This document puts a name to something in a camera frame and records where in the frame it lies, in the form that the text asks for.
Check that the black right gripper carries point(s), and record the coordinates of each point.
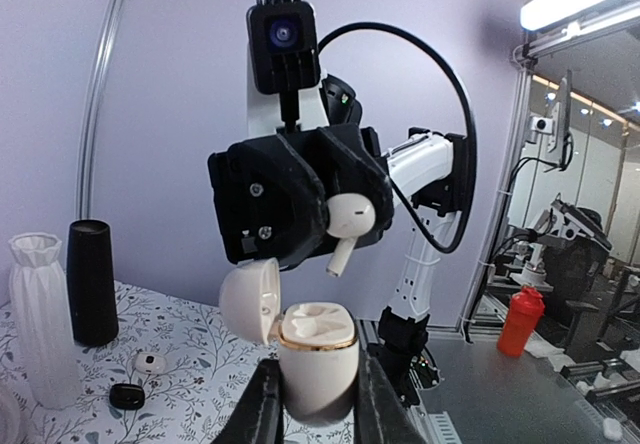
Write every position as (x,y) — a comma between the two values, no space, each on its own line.
(271,192)

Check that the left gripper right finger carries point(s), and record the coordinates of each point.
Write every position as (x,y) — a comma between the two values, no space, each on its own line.
(378,415)

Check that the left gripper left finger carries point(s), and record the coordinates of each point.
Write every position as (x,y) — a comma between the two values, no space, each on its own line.
(258,416)

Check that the beige earbud with stem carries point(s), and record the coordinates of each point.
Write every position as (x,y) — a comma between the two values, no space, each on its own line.
(351,216)

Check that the beige earbud charging case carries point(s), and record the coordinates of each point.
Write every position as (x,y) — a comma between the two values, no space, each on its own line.
(317,343)

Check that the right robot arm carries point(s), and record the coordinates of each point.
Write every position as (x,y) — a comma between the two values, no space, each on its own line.
(432,176)

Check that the small beige earbud case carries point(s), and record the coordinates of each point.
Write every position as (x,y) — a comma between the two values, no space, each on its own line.
(150,363)

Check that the small black earbud case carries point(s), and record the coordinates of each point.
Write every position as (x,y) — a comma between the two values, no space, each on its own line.
(126,396)

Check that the floral patterned table mat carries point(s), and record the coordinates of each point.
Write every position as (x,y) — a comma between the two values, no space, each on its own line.
(207,371)

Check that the red shaker bottle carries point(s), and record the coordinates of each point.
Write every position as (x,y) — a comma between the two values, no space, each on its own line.
(525,309)

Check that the white ribbed vase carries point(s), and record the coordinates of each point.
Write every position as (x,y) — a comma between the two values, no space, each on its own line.
(40,304)

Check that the spiral patterned plate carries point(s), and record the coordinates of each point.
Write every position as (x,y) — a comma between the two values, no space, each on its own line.
(12,431)

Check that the black cylindrical cup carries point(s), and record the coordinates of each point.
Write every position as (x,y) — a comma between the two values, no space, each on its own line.
(90,283)

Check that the front aluminium rail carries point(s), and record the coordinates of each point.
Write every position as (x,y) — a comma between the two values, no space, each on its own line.
(423,374)

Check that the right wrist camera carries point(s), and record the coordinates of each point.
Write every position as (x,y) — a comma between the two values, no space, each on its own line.
(283,51)

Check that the right aluminium frame post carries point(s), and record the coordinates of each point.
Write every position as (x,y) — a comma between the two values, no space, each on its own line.
(92,108)

